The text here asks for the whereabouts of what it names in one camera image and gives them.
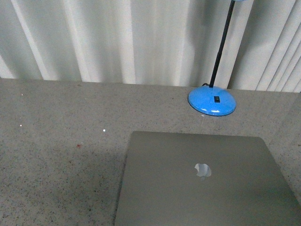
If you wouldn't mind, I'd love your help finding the silver laptop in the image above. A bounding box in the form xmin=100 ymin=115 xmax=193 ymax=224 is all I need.
xmin=114 ymin=131 xmax=301 ymax=226

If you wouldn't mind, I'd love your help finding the white curtain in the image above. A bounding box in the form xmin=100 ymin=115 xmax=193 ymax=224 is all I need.
xmin=0 ymin=0 xmax=301 ymax=92

